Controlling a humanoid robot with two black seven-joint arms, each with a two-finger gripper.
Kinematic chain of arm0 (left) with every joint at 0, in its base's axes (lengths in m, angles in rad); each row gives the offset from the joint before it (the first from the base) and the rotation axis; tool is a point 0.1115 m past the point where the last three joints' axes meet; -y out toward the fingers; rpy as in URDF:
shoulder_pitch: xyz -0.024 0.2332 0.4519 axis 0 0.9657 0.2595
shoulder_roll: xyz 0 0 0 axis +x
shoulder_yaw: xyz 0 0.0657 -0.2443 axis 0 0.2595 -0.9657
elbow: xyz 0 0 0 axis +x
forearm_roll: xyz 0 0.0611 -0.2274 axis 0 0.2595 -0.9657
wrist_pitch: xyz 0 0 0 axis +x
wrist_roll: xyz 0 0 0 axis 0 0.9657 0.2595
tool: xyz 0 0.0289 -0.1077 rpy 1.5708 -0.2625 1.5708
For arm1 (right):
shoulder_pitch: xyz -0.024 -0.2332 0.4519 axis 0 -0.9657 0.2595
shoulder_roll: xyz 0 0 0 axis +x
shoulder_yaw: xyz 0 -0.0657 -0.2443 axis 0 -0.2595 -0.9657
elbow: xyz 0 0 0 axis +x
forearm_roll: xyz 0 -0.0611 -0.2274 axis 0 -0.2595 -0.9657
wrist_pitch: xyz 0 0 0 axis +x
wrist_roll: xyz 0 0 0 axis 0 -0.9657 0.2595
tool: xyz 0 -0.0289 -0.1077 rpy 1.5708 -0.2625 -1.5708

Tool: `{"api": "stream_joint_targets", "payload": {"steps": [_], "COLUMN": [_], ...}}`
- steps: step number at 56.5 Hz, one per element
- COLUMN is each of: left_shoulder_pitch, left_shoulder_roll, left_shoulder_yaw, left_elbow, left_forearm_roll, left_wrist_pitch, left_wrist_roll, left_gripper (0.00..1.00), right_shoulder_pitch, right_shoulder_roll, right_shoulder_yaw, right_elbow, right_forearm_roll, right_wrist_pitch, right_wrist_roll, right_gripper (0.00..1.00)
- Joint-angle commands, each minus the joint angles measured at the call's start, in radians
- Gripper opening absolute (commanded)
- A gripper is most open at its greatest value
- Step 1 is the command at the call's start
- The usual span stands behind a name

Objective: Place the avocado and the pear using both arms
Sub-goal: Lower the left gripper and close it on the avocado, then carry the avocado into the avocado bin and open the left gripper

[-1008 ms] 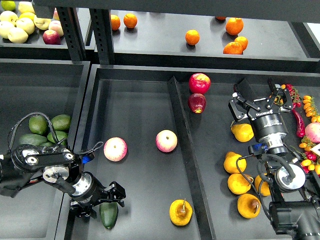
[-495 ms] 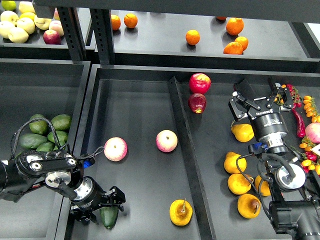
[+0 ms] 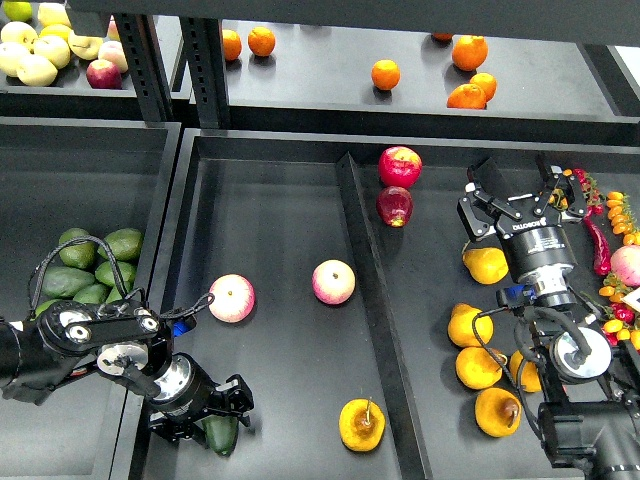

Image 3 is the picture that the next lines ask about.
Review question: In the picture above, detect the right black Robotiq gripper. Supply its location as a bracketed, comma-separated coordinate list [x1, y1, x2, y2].
[457, 153, 586, 308]

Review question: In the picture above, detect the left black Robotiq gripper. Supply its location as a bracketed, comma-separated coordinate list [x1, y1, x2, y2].
[148, 353, 254, 447]

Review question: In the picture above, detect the yellow pear with stem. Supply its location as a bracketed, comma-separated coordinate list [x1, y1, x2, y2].
[338, 398, 386, 452]

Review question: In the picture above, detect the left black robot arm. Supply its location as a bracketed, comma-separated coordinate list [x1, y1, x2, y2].
[1, 235, 254, 447]

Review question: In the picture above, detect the yellow pear upper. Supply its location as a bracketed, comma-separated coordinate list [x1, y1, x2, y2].
[461, 241, 509, 285]

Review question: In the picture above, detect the yellow pear middle left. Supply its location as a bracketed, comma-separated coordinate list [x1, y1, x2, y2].
[447, 303, 494, 348]

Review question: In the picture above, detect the green avocado lower right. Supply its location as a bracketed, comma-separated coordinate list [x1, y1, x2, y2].
[105, 282, 133, 303]

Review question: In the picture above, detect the green avocado lower centre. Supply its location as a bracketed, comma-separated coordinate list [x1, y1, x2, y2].
[73, 283, 111, 304]

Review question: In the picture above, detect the green avocado middle right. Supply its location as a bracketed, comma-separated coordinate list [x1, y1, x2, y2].
[94, 260, 138, 288]

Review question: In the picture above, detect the yellow pear centre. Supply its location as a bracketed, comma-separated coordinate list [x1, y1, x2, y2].
[455, 346, 508, 390]

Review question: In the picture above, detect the yellow pear right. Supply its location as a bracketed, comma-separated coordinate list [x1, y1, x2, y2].
[508, 350, 542, 393]

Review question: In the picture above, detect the green avocado top left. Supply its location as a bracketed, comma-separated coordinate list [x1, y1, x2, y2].
[58, 228, 96, 270]

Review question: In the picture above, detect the yellow pear bottom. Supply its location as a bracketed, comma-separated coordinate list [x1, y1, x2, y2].
[474, 387, 522, 438]

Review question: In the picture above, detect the yellow cherry tomato vine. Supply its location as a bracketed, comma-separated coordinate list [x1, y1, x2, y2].
[548, 169, 573, 211]

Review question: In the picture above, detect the red cherry tomato vine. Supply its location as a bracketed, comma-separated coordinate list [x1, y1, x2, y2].
[573, 168, 605, 216]

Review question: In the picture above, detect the red chili pepper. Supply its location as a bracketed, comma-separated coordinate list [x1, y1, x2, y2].
[583, 216, 611, 277]

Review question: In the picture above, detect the orange cherry tomato vine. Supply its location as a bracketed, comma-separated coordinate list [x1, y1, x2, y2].
[605, 191, 639, 246]

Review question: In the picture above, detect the orange front right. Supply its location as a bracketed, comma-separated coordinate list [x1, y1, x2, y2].
[446, 83, 487, 110]

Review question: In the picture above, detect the pink apple left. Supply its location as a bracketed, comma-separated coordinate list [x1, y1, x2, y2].
[209, 274, 255, 323]

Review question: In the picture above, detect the pink apple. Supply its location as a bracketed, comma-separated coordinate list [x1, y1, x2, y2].
[209, 274, 255, 323]
[312, 259, 356, 305]

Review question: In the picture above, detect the orange right small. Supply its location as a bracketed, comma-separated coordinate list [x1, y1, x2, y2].
[470, 72, 498, 102]

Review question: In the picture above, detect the pink peach right edge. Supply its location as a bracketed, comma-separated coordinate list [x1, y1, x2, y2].
[611, 245, 640, 287]

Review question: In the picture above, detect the bright red apple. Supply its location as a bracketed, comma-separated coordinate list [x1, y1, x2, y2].
[378, 146, 423, 189]

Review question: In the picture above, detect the dark red apple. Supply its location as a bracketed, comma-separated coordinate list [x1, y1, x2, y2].
[376, 186, 413, 228]

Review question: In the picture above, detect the white label card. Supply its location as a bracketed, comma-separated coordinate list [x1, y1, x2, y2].
[622, 287, 640, 312]

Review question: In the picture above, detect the large orange upper right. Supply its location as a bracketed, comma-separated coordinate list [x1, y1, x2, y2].
[451, 35, 489, 72]

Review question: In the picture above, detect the mixed cherry tomato cluster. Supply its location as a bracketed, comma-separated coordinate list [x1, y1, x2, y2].
[587, 272, 639, 352]

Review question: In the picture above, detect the orange under shelf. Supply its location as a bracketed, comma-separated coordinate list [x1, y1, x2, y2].
[431, 33, 453, 42]

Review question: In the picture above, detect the orange centre shelf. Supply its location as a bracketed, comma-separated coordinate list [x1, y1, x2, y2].
[371, 59, 401, 91]

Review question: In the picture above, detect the pink apple centre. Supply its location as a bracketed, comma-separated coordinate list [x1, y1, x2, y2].
[312, 259, 356, 305]

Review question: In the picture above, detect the black centre tray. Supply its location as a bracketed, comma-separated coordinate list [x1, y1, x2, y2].
[108, 127, 640, 480]

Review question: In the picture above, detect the black tray divider left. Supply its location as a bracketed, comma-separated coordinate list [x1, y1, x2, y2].
[335, 153, 433, 479]

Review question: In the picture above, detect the black upper shelf tray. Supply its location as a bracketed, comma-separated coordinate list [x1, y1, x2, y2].
[225, 24, 639, 147]

